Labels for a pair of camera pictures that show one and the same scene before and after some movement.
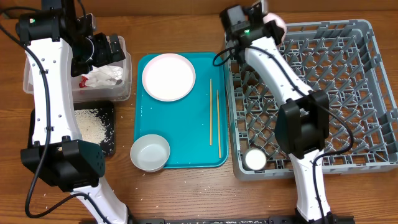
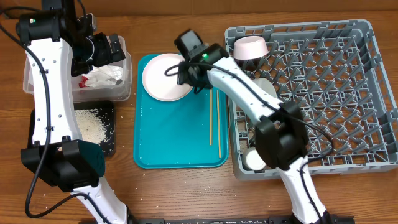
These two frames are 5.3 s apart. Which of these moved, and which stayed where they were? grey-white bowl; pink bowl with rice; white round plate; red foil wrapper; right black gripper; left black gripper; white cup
Moved: right black gripper; grey-white bowl; pink bowl with rice
Stayed: left black gripper; white round plate; white cup; red foil wrapper
